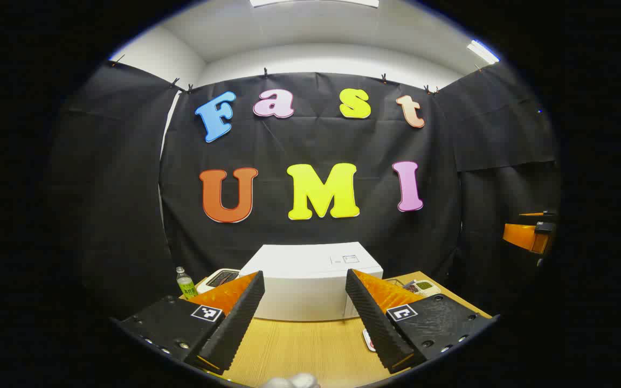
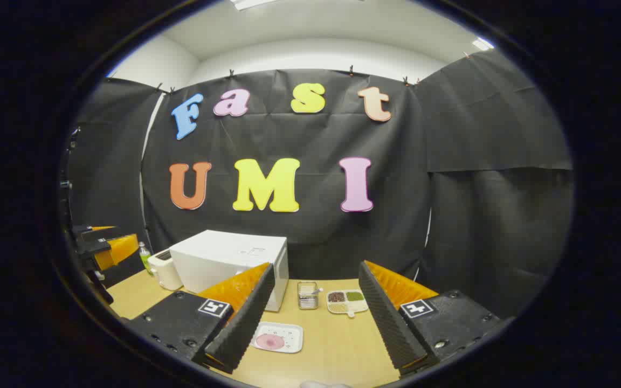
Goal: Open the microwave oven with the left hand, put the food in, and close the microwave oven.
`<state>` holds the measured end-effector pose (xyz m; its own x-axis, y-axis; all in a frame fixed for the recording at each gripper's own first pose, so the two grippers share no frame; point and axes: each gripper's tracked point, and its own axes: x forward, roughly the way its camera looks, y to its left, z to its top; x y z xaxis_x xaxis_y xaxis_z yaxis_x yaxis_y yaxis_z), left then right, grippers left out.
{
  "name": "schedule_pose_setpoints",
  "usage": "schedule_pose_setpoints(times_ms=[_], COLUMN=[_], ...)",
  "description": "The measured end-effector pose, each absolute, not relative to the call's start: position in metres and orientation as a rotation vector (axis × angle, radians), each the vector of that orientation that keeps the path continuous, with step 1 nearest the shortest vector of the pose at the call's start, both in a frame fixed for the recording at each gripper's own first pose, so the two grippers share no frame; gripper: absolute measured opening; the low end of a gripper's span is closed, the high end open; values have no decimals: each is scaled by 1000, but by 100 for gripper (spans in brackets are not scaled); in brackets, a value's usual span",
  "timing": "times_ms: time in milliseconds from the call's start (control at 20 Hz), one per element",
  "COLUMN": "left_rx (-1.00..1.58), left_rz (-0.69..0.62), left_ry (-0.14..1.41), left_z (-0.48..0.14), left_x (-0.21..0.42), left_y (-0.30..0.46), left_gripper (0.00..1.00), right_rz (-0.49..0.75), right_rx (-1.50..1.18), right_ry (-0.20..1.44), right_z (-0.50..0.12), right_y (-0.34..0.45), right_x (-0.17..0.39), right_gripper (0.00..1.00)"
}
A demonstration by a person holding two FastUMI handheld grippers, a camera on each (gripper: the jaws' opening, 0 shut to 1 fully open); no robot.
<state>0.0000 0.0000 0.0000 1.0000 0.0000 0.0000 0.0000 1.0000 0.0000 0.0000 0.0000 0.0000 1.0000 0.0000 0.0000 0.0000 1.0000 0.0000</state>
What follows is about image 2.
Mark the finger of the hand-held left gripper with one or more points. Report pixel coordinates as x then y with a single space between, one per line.
119 249
87 231

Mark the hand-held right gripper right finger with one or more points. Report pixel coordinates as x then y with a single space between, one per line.
388 318

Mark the green label drink bottle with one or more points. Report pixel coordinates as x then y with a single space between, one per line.
145 260

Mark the white rectangular food plate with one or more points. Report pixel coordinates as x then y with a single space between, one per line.
289 331

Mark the ceiling light panel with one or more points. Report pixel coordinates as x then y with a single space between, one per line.
251 3
483 43

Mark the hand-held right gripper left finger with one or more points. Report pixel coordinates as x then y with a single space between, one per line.
246 318

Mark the white toaster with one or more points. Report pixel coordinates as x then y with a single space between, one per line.
165 272

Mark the white microwave oven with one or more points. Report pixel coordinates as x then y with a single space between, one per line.
219 258

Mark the pink ham slice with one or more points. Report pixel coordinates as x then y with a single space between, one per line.
270 341

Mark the white divided grain dish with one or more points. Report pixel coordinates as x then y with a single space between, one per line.
346 303

